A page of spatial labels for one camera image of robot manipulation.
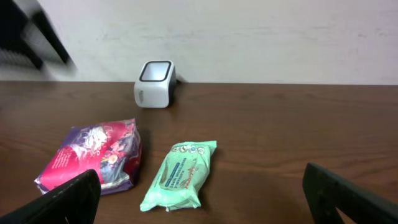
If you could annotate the white barcode scanner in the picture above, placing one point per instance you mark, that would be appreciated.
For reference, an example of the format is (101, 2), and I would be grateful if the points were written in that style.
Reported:
(156, 84)

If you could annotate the pink purple liner pack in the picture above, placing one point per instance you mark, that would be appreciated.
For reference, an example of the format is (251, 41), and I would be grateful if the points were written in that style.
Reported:
(113, 149)

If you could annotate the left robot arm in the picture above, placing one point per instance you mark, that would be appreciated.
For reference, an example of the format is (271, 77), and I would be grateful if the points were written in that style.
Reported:
(30, 46)

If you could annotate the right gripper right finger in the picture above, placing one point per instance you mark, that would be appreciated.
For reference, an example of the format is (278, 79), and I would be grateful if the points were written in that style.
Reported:
(328, 193)

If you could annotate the green wet wipes pack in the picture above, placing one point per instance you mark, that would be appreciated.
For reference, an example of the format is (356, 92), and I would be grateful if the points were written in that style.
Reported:
(180, 177)

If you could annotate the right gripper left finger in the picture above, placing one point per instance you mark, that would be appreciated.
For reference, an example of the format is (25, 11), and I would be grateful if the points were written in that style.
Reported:
(75, 201)

